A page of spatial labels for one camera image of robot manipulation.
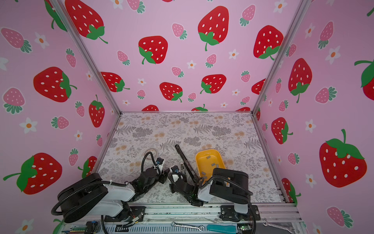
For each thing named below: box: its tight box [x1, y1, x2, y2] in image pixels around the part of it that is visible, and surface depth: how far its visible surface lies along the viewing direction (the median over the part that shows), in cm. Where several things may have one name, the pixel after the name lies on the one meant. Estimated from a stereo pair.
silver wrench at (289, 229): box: [262, 219, 296, 234], surface depth 72 cm
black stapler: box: [174, 144, 200, 183], surface depth 90 cm
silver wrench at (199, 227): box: [170, 221, 205, 233], surface depth 72 cm
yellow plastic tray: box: [195, 149, 226, 183], surface depth 94 cm
